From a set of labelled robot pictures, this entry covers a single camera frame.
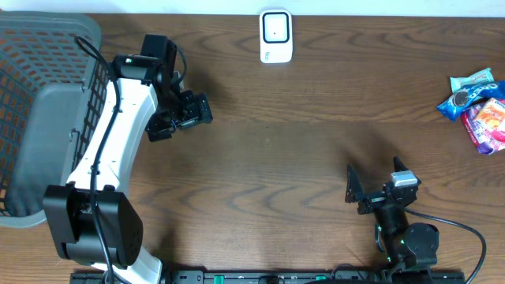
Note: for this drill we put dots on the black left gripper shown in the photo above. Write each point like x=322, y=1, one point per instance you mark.
x=183, y=114

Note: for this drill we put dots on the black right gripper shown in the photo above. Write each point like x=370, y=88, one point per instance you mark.
x=354, y=193

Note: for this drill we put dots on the blue Oreo cookie pack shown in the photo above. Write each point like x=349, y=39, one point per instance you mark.
x=468, y=95

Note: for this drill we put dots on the orange snack packet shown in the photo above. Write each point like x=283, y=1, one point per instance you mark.
x=490, y=114

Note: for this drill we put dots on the purple snack package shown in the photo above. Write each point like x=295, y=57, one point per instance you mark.
x=485, y=142

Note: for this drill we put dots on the mint green wipes pack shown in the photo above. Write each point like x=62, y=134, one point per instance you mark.
x=482, y=76

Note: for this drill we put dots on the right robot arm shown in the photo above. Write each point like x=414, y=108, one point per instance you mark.
x=410, y=247

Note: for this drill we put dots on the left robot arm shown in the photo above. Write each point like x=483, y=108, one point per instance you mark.
x=90, y=217

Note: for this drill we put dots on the grey plastic mesh basket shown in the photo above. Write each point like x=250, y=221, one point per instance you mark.
x=52, y=96

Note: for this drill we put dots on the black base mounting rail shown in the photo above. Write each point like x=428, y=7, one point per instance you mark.
x=340, y=276

